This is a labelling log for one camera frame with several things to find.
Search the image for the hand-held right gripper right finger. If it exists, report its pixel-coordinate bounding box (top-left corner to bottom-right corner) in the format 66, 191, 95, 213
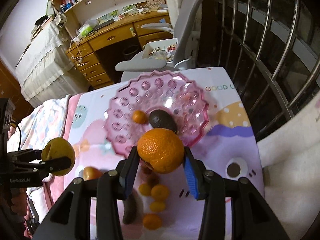
184, 147, 290, 240

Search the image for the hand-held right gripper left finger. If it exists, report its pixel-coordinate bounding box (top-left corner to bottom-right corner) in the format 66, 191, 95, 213
31, 148, 140, 240

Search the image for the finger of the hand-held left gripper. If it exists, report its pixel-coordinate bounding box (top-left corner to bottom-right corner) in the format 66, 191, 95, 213
12, 156, 72, 180
7, 149, 44, 161

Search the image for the yellow pear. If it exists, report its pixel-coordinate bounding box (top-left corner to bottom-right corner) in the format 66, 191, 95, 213
41, 137, 76, 177

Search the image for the small orange tangerine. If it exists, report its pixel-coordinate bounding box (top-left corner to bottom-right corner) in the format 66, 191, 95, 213
139, 183, 152, 197
132, 110, 148, 125
151, 184, 170, 202
142, 213, 162, 230

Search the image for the overripe brown banana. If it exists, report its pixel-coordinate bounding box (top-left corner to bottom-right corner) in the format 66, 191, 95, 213
122, 192, 140, 225

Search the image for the red yellow apple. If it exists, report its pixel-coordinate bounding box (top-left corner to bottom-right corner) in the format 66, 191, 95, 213
82, 166, 103, 181

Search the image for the small yellowish tangerine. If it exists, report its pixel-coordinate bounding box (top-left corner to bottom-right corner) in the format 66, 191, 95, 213
149, 200, 167, 212

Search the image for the large orange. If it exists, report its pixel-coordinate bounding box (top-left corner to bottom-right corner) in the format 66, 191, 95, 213
137, 128, 185, 174

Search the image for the dark avocado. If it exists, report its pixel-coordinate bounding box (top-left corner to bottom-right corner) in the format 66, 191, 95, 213
149, 109, 177, 132

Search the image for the pink plastic fruit plate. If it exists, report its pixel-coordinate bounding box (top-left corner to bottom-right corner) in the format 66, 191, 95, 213
104, 70, 210, 167

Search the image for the brown wooden cabinet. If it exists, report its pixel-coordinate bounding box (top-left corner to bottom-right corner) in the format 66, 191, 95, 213
0, 57, 33, 120

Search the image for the white fleece cloth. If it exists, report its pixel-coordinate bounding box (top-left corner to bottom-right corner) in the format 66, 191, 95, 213
257, 90, 320, 240

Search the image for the white lace cover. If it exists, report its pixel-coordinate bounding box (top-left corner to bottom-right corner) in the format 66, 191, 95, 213
15, 21, 90, 108

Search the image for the metal window grille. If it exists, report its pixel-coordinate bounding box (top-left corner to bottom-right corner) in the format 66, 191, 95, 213
200, 0, 320, 143

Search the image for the dark waste bin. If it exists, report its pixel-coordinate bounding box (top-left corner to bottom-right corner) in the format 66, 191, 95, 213
122, 45, 139, 60

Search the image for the white tray with trinkets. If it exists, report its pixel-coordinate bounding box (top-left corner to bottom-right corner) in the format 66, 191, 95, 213
141, 39, 178, 63

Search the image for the wooden desk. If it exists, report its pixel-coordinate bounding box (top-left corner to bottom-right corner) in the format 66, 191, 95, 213
65, 11, 173, 89

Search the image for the green tissue packet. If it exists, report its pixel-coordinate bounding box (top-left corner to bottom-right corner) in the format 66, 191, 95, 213
78, 24, 93, 36

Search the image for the wooden bookshelf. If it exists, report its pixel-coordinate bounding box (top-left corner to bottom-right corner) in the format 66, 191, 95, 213
41, 0, 165, 28

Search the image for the grey office chair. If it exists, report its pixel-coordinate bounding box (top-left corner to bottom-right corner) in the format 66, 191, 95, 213
115, 0, 217, 83

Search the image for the black cable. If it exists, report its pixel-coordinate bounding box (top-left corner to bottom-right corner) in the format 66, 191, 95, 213
10, 122, 22, 151

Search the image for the white charging cable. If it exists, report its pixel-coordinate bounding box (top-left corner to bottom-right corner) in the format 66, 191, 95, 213
69, 36, 85, 67

